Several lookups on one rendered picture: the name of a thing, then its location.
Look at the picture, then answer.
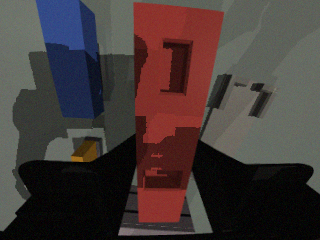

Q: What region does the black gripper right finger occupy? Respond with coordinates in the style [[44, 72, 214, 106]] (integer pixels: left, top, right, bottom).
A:
[[192, 139, 314, 233]]

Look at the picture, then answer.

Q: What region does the orange rectangular block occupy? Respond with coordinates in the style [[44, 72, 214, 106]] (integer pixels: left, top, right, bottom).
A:
[[71, 141, 97, 162]]

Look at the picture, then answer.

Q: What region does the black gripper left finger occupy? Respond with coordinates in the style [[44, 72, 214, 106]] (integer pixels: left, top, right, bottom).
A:
[[18, 133, 136, 236]]

